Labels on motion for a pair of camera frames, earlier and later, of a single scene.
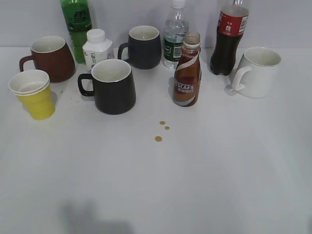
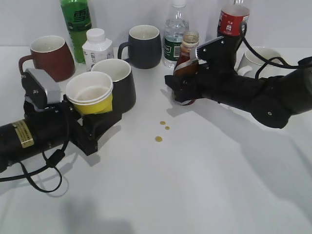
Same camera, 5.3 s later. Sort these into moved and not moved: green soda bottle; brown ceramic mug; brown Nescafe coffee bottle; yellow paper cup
Moved: yellow paper cup
Not moved: green soda bottle; brown ceramic mug; brown Nescafe coffee bottle
